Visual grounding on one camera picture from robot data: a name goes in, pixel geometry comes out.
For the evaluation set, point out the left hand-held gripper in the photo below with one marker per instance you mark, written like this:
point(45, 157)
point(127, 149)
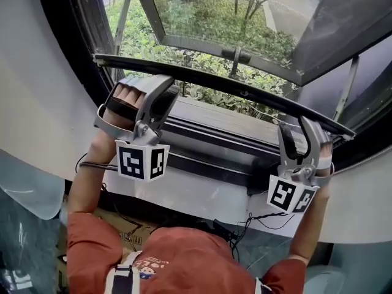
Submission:
point(137, 161)

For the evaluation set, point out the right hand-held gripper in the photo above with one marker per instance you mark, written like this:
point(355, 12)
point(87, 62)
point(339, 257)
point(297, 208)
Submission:
point(301, 174)

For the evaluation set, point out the black pull-down screen window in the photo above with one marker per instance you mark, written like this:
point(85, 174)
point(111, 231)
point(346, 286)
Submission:
point(214, 78)

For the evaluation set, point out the person's right forearm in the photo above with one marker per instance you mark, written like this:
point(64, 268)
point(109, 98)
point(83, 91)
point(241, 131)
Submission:
point(309, 225)

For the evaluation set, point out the person's left forearm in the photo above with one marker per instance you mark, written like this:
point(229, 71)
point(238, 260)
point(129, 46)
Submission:
point(85, 188)

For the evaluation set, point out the glass window sash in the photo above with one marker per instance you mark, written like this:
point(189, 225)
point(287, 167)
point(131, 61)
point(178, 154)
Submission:
point(199, 50)

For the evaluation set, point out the grey metal window stay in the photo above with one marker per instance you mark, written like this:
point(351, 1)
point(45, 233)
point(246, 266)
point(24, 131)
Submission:
point(123, 17)
point(346, 87)

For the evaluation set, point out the white curved window ledge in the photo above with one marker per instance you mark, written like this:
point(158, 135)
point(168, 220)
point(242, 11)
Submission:
point(352, 213)

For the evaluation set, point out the person's left hand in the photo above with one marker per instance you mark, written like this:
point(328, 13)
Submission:
point(131, 95)

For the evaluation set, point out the person's right hand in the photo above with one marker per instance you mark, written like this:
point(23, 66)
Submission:
point(326, 152)

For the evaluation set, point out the green shrubs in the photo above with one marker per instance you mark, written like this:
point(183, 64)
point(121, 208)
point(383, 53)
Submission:
point(137, 41)

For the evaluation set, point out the brown cardboard box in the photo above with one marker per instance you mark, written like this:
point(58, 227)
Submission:
point(128, 225)

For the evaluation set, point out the white rounded chair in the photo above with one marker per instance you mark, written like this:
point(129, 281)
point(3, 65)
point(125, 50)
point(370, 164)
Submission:
point(324, 283)
point(27, 188)

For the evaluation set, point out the orange-red shirt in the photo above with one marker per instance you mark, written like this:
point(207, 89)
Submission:
point(190, 262)

